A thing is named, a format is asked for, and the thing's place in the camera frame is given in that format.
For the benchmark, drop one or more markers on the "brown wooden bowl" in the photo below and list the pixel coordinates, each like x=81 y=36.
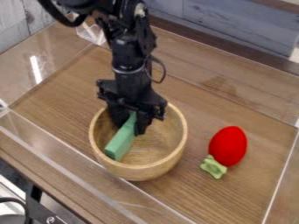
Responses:
x=155 y=151

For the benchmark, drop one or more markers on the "black metal table bracket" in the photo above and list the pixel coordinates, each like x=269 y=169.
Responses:
x=46 y=209

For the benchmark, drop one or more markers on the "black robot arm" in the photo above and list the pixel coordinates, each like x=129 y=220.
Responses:
x=125 y=22

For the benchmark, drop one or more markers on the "red plush strawberry toy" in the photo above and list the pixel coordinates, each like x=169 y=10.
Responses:
x=226 y=151

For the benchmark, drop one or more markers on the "green rectangular block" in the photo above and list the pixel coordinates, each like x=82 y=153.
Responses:
x=121 y=143

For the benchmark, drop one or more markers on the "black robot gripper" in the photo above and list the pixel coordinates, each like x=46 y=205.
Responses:
x=130 y=92

